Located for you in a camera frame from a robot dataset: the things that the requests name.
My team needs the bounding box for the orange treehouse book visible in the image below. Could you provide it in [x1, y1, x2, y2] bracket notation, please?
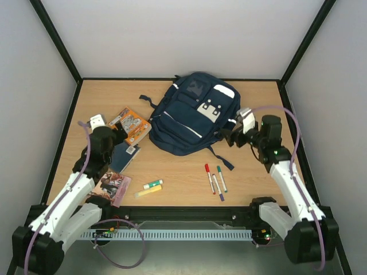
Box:
[108, 107, 152, 147]

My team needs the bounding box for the dark blue book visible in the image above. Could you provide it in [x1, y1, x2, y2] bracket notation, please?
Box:
[109, 142, 140, 174]

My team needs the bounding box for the navy blue student backpack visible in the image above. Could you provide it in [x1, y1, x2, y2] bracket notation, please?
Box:
[149, 72, 241, 156]

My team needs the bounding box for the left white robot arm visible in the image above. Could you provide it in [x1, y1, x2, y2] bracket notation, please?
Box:
[12, 124, 127, 274]

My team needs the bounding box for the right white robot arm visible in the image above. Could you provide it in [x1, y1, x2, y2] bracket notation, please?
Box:
[222, 108, 339, 266]

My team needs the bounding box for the green marker pen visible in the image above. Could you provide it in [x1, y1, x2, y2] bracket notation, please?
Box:
[217, 166, 228, 193]

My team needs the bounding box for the red marker pen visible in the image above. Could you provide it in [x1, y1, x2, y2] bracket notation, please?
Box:
[205, 163, 216, 195]

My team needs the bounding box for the pink illustrated book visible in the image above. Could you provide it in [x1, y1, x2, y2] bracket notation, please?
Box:
[87, 171, 132, 207]

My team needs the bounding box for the green glue stick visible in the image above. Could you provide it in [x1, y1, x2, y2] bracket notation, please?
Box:
[143, 179, 163, 190]

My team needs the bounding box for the purple marker pen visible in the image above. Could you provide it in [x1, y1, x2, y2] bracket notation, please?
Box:
[212, 174, 225, 202]

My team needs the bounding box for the yellow highlighter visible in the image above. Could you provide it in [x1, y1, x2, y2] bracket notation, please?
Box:
[134, 185, 162, 198]

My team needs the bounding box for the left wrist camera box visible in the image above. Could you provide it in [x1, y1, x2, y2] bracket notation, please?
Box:
[89, 114, 106, 131]

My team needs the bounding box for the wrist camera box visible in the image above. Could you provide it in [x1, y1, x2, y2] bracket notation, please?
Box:
[89, 114, 106, 131]
[236, 107, 256, 135]

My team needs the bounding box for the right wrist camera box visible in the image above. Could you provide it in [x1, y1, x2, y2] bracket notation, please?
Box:
[236, 107, 256, 135]

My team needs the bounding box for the black aluminium frame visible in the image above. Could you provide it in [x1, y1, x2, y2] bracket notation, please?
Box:
[7, 0, 353, 275]

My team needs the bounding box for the light blue cable duct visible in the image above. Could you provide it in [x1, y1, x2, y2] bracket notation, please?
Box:
[77, 229, 253, 241]

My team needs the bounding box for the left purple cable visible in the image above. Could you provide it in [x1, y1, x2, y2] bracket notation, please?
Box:
[23, 120, 147, 274]

